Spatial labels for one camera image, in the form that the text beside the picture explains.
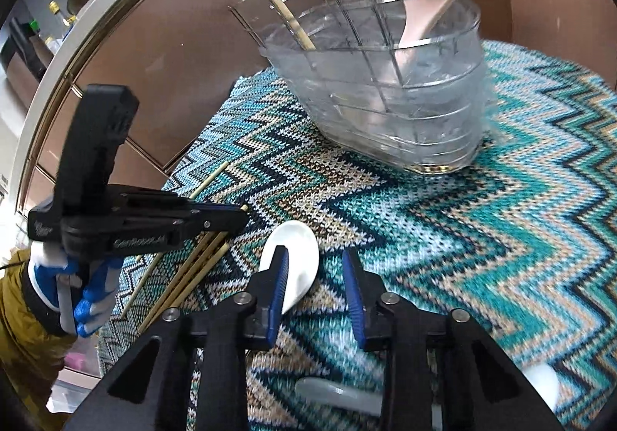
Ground person's left hand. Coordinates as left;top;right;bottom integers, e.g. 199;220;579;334
26;243;127;341

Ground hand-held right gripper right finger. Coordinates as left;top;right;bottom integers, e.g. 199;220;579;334
341;248;565;431

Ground white kitchen countertop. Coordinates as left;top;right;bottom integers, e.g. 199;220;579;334
0;0;300;220

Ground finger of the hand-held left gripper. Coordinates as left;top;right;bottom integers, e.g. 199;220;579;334
109;186;250;234

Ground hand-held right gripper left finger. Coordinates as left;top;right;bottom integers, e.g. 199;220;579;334
62;245;292;431

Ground clear plastic utensil holder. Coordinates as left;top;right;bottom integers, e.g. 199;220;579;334
229;0;497;177

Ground dark sauce bottle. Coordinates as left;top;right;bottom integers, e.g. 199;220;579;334
26;19;51;70

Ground person's left forearm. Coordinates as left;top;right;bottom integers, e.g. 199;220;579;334
0;248;80;431

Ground translucent plastic spoon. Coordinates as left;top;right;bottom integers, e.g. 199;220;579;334
295;362;561;415

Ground pink ceramic spoon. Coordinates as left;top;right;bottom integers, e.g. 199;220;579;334
383;0;467;75

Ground white ceramic spoon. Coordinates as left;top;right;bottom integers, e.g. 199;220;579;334
259;220;321;316

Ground brown lower kitchen cabinets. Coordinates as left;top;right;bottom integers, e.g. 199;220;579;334
14;0;617;220

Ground zigzag knitted mat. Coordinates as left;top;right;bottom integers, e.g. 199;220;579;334
96;39;617;431

